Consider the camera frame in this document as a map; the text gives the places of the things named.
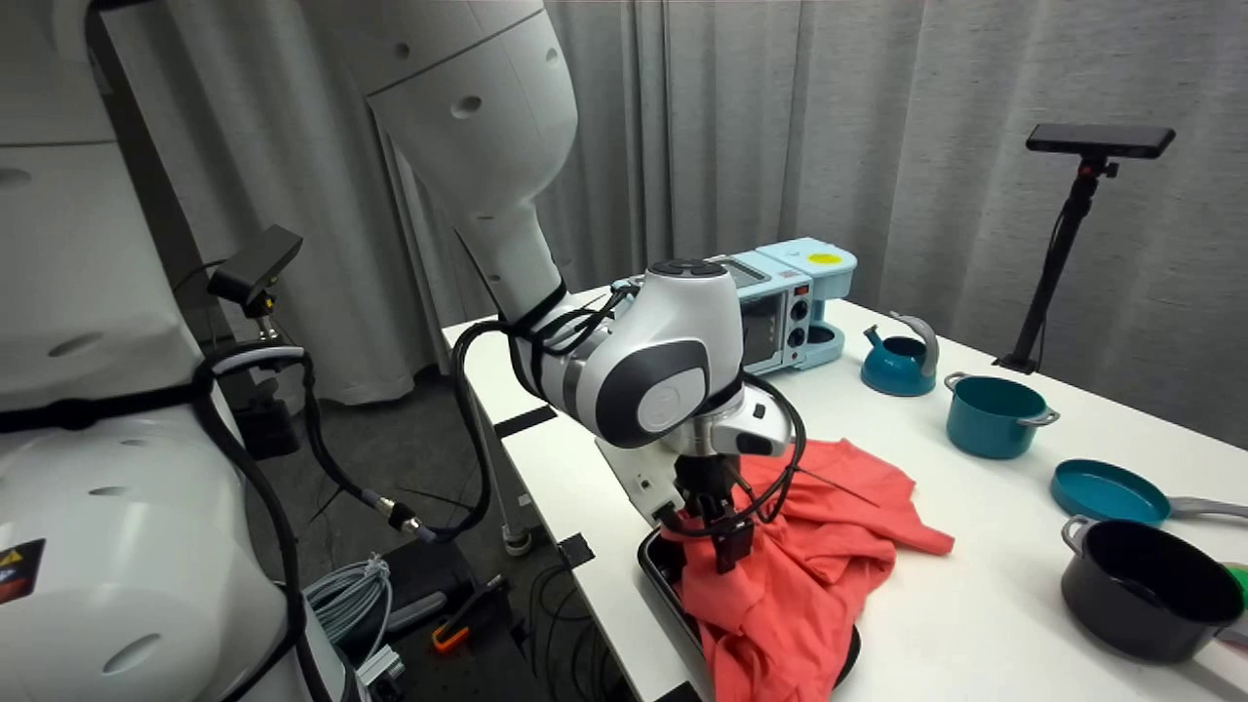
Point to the teal toy kettle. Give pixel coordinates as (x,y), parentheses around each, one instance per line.
(902,364)

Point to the black cooking pot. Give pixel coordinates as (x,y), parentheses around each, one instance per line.
(1143,592)

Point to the teal toy frying pan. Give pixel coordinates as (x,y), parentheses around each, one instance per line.
(1100,489)

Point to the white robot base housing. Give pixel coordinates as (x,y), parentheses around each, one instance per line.
(123,495)

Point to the black camera on pole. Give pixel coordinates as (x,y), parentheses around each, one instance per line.
(246,277)

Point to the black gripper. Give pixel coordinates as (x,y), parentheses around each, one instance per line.
(708,507)

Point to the black camera stand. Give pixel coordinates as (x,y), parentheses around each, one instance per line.
(1098,155)

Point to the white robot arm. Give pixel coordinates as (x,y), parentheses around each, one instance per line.
(478,98)

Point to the red-orange cloth towel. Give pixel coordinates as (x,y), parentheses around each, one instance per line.
(779,624)

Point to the teal toy pot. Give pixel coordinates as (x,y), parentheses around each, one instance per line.
(997,417)

